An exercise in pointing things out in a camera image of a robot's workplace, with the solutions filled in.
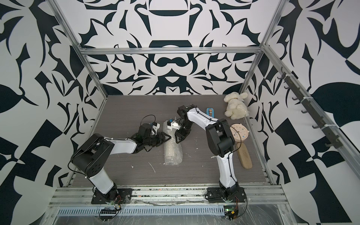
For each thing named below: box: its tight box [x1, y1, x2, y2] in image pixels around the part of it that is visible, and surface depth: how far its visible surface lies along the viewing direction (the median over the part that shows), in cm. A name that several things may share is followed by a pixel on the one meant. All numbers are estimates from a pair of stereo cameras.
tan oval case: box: [235, 142, 253, 170], surface depth 85 cm
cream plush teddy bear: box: [224, 91, 250, 120], surface depth 107 cm
